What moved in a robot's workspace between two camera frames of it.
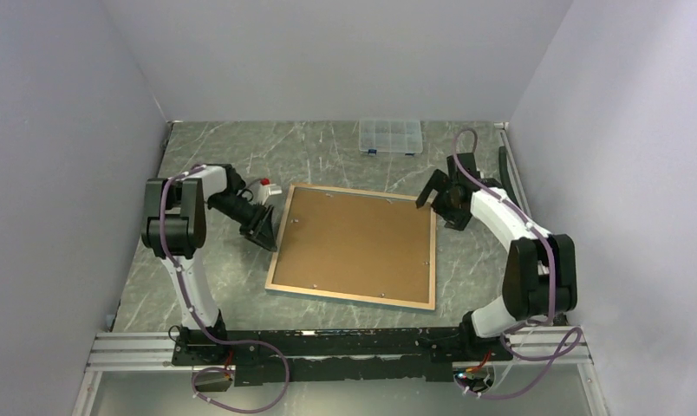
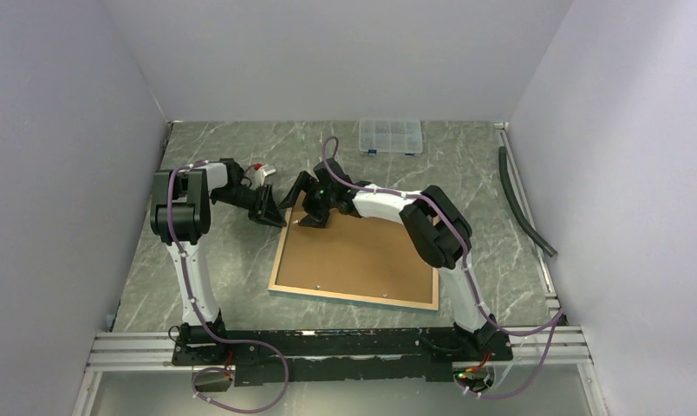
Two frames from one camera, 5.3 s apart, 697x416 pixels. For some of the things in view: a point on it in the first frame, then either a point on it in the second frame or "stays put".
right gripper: (454, 219) to (317, 219)
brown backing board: (358, 243) stays put
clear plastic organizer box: (394, 136) stays put
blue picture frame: (357, 245) stays put
